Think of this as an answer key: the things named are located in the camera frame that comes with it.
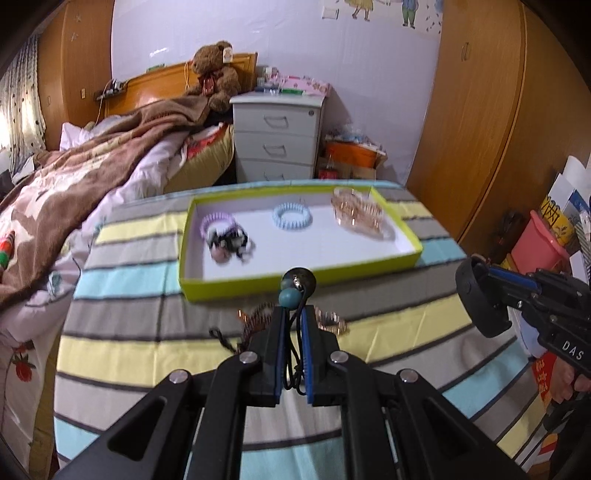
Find orange basin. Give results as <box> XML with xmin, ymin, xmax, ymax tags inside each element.
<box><xmin>325</xmin><ymin>141</ymin><xmax>378</xmax><ymax>169</ymax></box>

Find pink bucket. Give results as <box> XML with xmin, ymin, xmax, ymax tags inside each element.
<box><xmin>517</xmin><ymin>210</ymin><xmax>571</xmax><ymax>273</ymax></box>

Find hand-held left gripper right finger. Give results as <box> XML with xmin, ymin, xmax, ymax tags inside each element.
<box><xmin>301</xmin><ymin>305</ymin><xmax>529</xmax><ymax>480</ymax></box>

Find blue spiral hair tie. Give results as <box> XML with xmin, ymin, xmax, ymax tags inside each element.
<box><xmin>271</xmin><ymin>203</ymin><xmax>313</xmax><ymax>230</ymax></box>

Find red printed box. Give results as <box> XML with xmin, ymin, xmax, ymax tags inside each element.
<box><xmin>531</xmin><ymin>356</ymin><xmax>556</xmax><ymax>409</ymax></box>

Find power strip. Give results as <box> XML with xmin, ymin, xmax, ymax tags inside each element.
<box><xmin>95</xmin><ymin>80</ymin><xmax>128</xmax><ymax>100</ymax></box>

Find green shallow cardboard box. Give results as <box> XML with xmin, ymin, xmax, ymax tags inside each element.
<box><xmin>179</xmin><ymin>185</ymin><xmax>424</xmax><ymax>304</ymax></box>

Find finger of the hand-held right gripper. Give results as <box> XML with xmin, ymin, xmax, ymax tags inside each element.
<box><xmin>481</xmin><ymin>262</ymin><xmax>591</xmax><ymax>302</ymax></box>
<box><xmin>501</xmin><ymin>290</ymin><xmax>560</xmax><ymax>334</ymax></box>

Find clear plastic bag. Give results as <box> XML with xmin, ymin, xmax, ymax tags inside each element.
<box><xmin>323</xmin><ymin>127</ymin><xmax>387</xmax><ymax>149</ymax></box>

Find white nightstand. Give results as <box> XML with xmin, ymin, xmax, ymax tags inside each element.
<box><xmin>229</xmin><ymin>90</ymin><xmax>323</xmax><ymax>185</ymax></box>

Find spotted curtain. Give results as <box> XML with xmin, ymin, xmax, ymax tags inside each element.
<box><xmin>0</xmin><ymin>34</ymin><xmax>47</xmax><ymax>153</ymax></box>

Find striped bed sheet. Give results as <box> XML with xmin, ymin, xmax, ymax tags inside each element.
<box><xmin>53</xmin><ymin>180</ymin><xmax>555</xmax><ymax>480</ymax></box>

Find dark metal object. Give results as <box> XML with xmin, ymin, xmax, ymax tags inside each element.
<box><xmin>492</xmin><ymin>210</ymin><xmax>525</xmax><ymax>259</ymax></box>

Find white paper board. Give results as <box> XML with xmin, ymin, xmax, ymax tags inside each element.
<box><xmin>551</xmin><ymin>154</ymin><xmax>591</xmax><ymax>217</ymax></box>

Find white pillow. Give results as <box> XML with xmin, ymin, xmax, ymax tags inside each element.
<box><xmin>60</xmin><ymin>122</ymin><xmax>100</xmax><ymax>151</ymax></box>

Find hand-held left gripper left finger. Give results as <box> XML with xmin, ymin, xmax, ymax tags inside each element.
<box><xmin>55</xmin><ymin>306</ymin><xmax>287</xmax><ymax>480</ymax></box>

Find purple spiral hair tie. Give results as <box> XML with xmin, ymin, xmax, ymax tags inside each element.
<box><xmin>200</xmin><ymin>211</ymin><xmax>236</xmax><ymax>239</ymax></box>

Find wooden headboard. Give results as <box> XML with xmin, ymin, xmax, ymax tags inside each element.
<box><xmin>99</xmin><ymin>52</ymin><xmax>258</xmax><ymax>116</ymax></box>

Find rose gold hair clip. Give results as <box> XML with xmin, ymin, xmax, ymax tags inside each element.
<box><xmin>210</xmin><ymin>302</ymin><xmax>278</xmax><ymax>356</ymax></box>

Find black beaded hair tie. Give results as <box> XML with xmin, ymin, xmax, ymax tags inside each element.
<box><xmin>278</xmin><ymin>267</ymin><xmax>318</xmax><ymax>397</ymax></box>

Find pink tissue box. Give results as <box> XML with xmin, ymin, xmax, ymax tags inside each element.
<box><xmin>279</xmin><ymin>74</ymin><xmax>331</xmax><ymax>97</ymax></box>

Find brown blanket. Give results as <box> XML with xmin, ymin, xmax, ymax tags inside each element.
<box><xmin>0</xmin><ymin>95</ymin><xmax>213</xmax><ymax>310</ymax></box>

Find black white hair tie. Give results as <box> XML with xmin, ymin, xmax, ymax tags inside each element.
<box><xmin>205</xmin><ymin>224</ymin><xmax>256</xmax><ymax>265</ymax></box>

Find rose gold hair claw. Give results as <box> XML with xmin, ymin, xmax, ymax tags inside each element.
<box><xmin>330</xmin><ymin>187</ymin><xmax>398</xmax><ymax>241</ymax></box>

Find white quilt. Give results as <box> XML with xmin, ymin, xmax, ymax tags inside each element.
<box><xmin>0</xmin><ymin>122</ymin><xmax>195</xmax><ymax>462</ymax></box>

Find narrow wooden wardrobe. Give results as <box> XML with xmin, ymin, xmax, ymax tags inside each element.
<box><xmin>39</xmin><ymin>0</ymin><xmax>114</xmax><ymax>151</ymax></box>

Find person's right hand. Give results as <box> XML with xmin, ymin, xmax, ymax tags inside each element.
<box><xmin>551</xmin><ymin>356</ymin><xmax>591</xmax><ymax>406</ymax></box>

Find brown teddy bear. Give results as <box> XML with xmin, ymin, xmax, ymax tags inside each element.
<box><xmin>185</xmin><ymin>41</ymin><xmax>241</xmax><ymax>112</ymax></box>

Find yellow patterned pillow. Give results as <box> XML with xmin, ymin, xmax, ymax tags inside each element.
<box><xmin>178</xmin><ymin>122</ymin><xmax>236</xmax><ymax>190</ymax></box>

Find clear bottle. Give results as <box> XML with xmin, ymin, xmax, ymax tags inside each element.
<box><xmin>256</xmin><ymin>66</ymin><xmax>282</xmax><ymax>93</ymax></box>

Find large wooden wardrobe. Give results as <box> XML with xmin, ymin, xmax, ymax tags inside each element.
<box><xmin>406</xmin><ymin>0</ymin><xmax>591</xmax><ymax>259</ymax></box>

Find cartoon wall sticker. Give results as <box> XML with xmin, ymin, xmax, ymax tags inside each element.
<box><xmin>321</xmin><ymin>0</ymin><xmax>444</xmax><ymax>31</ymax></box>

